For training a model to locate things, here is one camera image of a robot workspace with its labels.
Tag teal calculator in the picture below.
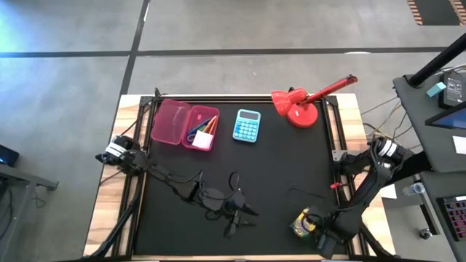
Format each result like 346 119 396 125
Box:
232 108 262 143

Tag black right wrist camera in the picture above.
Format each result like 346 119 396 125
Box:
316 233 340 260

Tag pink plastic pencil box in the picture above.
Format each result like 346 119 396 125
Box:
150 98 221 152

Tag small teal box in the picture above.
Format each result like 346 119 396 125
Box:
426 82 447 98

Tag dark grey side desk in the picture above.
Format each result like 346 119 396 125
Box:
392 71 466 172

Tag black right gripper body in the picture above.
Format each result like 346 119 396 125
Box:
312 213 347 241

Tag red desk lamp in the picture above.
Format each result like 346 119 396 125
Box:
271 74 359 129

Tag blue handled steel scissors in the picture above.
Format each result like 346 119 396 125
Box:
186 123 205 143

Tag black pole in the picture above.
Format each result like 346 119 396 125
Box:
407 32 466 88

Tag black power adapter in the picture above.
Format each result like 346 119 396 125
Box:
438 71 465 109

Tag yellow crayon box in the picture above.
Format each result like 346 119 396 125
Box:
290 207 317 239

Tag backlit keyboard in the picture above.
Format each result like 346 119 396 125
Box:
436 195 466 242

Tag white sticky note pad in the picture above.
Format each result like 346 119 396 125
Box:
191 130 214 150

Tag laptop screen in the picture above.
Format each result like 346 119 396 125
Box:
424 103 466 130

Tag black aluminium rig frame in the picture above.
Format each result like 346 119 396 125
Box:
87 87 394 261

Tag dark tablet device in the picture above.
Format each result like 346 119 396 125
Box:
0 144 20 167

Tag clear water bottle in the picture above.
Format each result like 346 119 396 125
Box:
402 182 426 197

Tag grey desk with legs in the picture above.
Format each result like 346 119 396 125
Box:
0 162 59 255

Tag white paper sheet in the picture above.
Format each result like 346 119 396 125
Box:
452 135 466 156
380 183 398 200

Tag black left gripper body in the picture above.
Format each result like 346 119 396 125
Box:
217 188 249 221

